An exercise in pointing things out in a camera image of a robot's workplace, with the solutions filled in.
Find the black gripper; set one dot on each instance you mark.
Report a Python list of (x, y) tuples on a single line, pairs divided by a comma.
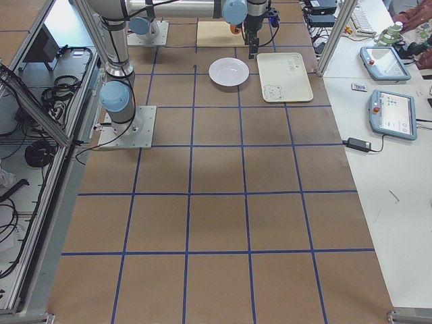
[(252, 23)]

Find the orange fruit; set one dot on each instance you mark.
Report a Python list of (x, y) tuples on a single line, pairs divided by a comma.
[(235, 29)]

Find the white round plate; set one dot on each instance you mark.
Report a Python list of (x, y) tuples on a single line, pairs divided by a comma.
[(228, 71)]

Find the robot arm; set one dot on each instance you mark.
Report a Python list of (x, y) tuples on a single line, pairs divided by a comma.
[(232, 12), (117, 95)]

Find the cream bear tray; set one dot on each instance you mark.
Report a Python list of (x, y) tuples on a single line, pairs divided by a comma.
[(283, 78)]

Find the wooden cutting board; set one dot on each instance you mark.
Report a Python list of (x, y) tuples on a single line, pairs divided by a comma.
[(217, 34)]

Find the white keyboard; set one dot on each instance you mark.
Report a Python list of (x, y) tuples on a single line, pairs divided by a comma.
[(360, 24)]

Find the blue teach pendant far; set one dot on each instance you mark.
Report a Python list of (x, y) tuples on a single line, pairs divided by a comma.
[(383, 64)]

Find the blue teach pendant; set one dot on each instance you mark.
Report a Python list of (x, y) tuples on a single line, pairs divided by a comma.
[(383, 64), (393, 114)]

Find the black power adapter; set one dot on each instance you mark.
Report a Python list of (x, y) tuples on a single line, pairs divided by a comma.
[(358, 145)]

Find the blue teach pendant near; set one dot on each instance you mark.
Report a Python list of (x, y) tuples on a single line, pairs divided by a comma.
[(393, 114)]

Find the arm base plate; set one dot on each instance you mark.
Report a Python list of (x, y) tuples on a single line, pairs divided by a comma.
[(133, 135), (156, 36)]

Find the aluminium frame post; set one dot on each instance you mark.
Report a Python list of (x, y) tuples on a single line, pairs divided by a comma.
[(343, 16)]

